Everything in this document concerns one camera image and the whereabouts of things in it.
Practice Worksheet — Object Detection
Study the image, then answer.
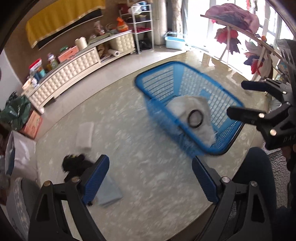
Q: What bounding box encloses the light blue cloth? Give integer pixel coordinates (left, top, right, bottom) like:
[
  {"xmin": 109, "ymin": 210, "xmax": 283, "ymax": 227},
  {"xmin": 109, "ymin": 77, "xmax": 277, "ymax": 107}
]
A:
[{"xmin": 95, "ymin": 175, "xmax": 123, "ymax": 207}]

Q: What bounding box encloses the white quilted cloth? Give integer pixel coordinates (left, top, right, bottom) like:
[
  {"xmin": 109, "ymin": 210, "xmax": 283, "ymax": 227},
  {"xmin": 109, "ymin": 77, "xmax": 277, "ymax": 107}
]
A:
[{"xmin": 166, "ymin": 95, "xmax": 216, "ymax": 147}]

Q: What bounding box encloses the blue plastic laundry basket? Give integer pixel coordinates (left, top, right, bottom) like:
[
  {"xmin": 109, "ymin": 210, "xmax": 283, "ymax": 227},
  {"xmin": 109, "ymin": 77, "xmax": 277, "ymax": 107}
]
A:
[{"xmin": 134, "ymin": 61, "xmax": 244, "ymax": 157}]

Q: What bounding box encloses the black hair tie ring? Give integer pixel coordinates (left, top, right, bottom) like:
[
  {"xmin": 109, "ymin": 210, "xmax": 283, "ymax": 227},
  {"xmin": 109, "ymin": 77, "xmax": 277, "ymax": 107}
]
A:
[{"xmin": 187, "ymin": 109, "xmax": 204, "ymax": 129}]

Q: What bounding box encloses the wooden clothes drying rack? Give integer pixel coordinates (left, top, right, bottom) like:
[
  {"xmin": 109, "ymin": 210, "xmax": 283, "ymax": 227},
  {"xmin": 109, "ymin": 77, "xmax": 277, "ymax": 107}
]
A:
[{"xmin": 201, "ymin": 15, "xmax": 281, "ymax": 80}]

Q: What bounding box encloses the orange cardboard box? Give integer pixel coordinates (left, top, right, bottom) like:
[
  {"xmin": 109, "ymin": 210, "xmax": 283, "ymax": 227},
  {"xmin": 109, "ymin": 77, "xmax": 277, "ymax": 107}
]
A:
[{"xmin": 19, "ymin": 110, "xmax": 43, "ymax": 140}]

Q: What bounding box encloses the white paper bag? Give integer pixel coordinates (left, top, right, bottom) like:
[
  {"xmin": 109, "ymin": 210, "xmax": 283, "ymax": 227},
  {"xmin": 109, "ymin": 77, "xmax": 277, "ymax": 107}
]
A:
[{"xmin": 4, "ymin": 131, "xmax": 38, "ymax": 181}]

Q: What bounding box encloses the pink clothes pile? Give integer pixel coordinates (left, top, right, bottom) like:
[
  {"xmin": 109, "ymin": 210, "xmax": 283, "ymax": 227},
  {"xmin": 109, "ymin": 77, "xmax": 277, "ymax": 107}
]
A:
[{"xmin": 205, "ymin": 3, "xmax": 259, "ymax": 34}]

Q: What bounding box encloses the grey upholstered chair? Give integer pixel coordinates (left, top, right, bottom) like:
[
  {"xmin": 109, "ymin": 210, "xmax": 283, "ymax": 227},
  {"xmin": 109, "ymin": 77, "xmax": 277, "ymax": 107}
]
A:
[{"xmin": 6, "ymin": 177, "xmax": 40, "ymax": 240}]

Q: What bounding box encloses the light blue storage box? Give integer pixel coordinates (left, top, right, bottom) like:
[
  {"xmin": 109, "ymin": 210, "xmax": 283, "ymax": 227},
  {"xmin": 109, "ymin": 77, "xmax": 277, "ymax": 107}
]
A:
[{"xmin": 165, "ymin": 32, "xmax": 186, "ymax": 50}]

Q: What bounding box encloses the cream tufted TV cabinet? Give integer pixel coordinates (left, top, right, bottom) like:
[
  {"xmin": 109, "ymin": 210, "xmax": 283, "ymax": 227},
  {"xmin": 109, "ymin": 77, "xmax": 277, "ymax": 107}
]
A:
[{"xmin": 22, "ymin": 30, "xmax": 135, "ymax": 113}]

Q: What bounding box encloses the green plastic bag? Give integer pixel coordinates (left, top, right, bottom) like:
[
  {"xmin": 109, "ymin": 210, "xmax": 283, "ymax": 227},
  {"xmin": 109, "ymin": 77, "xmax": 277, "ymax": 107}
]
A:
[{"xmin": 1, "ymin": 92, "xmax": 31, "ymax": 131}]

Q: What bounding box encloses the patterned curtain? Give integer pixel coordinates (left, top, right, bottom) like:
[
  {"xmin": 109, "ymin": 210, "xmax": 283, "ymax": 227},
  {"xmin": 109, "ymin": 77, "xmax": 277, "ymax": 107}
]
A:
[{"xmin": 171, "ymin": 0, "xmax": 184, "ymax": 34}]

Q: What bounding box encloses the white paper towel roll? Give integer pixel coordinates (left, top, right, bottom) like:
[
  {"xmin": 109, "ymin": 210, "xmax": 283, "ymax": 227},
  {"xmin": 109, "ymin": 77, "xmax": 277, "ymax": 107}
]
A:
[{"xmin": 108, "ymin": 49, "xmax": 120, "ymax": 57}]

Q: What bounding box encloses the pink gift box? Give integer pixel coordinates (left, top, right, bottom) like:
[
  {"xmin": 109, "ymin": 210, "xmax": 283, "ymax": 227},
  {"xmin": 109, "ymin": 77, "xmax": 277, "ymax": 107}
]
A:
[{"xmin": 58, "ymin": 46, "xmax": 79, "ymax": 63}]

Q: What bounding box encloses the red white box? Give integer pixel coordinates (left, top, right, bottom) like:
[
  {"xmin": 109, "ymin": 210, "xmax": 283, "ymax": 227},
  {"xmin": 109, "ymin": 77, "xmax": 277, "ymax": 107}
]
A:
[{"xmin": 29, "ymin": 58, "xmax": 42, "ymax": 74}]

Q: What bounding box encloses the white plastic jug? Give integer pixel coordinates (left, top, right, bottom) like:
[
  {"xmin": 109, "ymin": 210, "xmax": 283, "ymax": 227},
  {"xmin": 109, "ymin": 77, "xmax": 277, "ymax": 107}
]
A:
[{"xmin": 75, "ymin": 37, "xmax": 88, "ymax": 51}]

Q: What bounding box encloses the white standing air conditioner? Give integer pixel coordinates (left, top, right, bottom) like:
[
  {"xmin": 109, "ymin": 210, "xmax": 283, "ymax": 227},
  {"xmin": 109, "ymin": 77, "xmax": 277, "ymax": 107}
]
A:
[{"xmin": 152, "ymin": 0, "xmax": 167, "ymax": 46}]

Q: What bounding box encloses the orange bag on cabinet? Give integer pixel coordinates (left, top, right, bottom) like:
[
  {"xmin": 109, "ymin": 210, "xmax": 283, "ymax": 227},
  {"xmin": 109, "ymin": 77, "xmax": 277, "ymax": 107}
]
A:
[{"xmin": 116, "ymin": 17, "xmax": 129, "ymax": 33}]

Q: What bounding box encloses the white metal shelf rack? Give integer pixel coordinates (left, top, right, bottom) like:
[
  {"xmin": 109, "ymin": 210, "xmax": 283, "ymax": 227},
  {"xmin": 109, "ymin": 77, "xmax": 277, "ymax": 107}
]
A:
[{"xmin": 117, "ymin": 1, "xmax": 154, "ymax": 54}]

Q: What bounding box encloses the yellow cloth covered television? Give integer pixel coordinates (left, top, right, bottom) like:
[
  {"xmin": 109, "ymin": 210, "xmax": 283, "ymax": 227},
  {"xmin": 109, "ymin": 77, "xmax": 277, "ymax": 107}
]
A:
[{"xmin": 26, "ymin": 0, "xmax": 105, "ymax": 48}]

